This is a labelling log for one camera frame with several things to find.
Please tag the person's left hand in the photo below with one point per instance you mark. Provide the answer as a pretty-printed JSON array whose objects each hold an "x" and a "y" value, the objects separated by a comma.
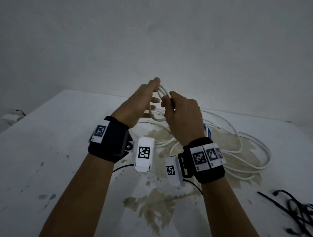
[{"x": 133, "y": 107}]

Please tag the person's right hand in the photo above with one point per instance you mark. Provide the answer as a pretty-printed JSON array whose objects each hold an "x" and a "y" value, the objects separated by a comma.
[{"x": 185, "y": 119}]

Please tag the black cable ties bunch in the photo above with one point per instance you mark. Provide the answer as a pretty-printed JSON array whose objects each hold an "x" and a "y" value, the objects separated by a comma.
[{"x": 297, "y": 207}]

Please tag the person's right forearm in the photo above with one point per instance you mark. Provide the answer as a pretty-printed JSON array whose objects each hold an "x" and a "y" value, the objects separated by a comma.
[{"x": 225, "y": 210}]

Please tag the person's left forearm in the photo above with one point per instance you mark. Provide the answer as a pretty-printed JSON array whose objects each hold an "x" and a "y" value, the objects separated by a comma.
[{"x": 80, "y": 195}]

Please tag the white checkered marker tag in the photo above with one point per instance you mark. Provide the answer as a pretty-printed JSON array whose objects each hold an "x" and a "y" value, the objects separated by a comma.
[
  {"x": 99, "y": 133},
  {"x": 205, "y": 158}
]

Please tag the white power adapter box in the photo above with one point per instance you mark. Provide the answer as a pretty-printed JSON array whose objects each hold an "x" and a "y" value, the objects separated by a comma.
[{"x": 11, "y": 117}]

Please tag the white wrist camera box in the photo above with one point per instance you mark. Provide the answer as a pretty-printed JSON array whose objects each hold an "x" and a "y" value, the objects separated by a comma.
[
  {"x": 144, "y": 161},
  {"x": 173, "y": 179}
]

